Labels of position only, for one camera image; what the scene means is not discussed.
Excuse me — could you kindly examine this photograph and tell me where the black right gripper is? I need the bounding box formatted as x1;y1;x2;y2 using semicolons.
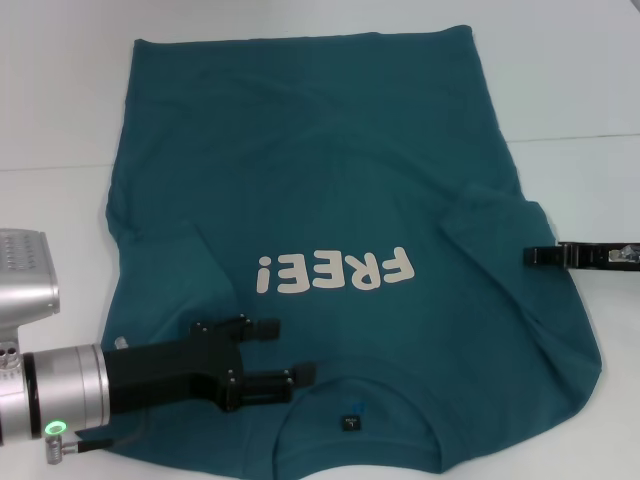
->
522;242;640;274

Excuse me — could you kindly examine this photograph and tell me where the left arm dark cable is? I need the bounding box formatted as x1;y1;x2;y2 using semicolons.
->
44;424;146;466

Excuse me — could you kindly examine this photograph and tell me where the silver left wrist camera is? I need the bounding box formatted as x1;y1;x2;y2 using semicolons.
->
0;228;62;384

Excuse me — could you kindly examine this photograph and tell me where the teal FREE print t-shirt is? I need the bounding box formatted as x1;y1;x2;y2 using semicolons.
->
79;24;604;480

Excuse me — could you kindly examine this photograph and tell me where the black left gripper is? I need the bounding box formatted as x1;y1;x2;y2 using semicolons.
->
102;314;318;416

